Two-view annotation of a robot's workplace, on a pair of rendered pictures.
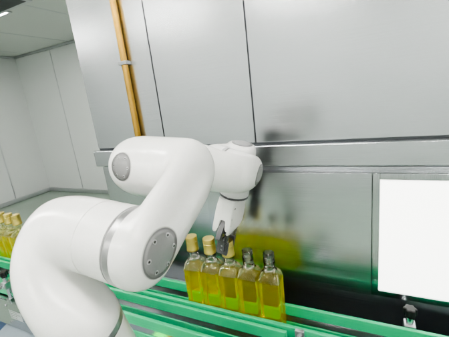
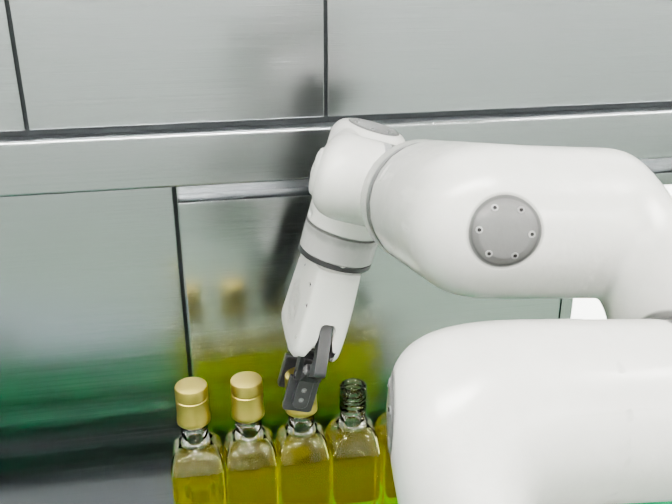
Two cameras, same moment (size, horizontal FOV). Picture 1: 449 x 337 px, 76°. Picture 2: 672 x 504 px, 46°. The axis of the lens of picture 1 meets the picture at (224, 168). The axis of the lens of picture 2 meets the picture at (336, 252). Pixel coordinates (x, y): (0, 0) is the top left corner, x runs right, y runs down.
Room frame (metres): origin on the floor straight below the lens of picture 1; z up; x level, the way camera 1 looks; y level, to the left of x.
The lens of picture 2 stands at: (0.13, 0.42, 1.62)
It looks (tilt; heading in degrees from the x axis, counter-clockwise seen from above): 24 degrees down; 323
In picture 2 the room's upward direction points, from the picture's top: straight up
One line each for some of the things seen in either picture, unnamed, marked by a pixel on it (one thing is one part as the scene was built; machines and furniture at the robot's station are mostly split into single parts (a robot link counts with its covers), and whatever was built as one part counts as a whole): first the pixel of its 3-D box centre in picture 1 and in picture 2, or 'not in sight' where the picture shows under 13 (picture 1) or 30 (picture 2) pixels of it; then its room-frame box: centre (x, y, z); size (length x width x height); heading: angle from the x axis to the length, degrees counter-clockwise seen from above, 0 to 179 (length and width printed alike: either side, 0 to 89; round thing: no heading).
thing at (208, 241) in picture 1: (209, 245); (247, 396); (0.74, 0.07, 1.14); 0.04 x 0.04 x 0.04
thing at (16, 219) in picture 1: (24, 245); not in sight; (1.16, 0.90, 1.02); 0.06 x 0.06 x 0.28; 63
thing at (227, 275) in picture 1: (233, 295); (303, 503); (0.72, 0.02, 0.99); 0.06 x 0.06 x 0.21; 63
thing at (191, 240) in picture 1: (192, 242); (192, 402); (0.77, 0.12, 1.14); 0.04 x 0.04 x 0.04
